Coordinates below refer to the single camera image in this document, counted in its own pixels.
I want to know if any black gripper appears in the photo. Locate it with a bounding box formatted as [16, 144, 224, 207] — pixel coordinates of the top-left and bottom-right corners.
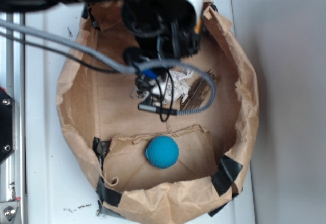
[121, 0, 203, 59]

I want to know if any white paper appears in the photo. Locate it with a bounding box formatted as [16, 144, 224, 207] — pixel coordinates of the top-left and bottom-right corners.
[163, 69, 194, 104]

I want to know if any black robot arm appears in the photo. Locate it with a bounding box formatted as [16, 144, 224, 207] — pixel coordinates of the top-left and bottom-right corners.
[1, 0, 203, 59]

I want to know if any brown wood bark piece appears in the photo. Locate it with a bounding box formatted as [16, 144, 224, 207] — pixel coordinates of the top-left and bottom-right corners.
[178, 69, 216, 115]

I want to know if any blue golf ball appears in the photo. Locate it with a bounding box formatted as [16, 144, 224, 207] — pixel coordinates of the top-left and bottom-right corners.
[145, 136, 179, 169]

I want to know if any brown paper bag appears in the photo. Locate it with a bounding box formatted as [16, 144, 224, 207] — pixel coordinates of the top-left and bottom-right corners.
[56, 0, 259, 223]

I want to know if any grey braided cable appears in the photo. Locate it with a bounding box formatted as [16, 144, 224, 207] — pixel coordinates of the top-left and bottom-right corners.
[0, 19, 217, 115]

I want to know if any black cable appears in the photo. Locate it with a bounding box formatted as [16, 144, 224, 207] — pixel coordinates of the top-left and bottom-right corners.
[0, 32, 120, 74]

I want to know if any aluminium extrusion rail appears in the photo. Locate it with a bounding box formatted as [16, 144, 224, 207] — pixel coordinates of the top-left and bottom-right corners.
[1, 27, 26, 223]

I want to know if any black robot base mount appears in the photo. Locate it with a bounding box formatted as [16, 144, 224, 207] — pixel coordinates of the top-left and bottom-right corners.
[0, 87, 16, 165]

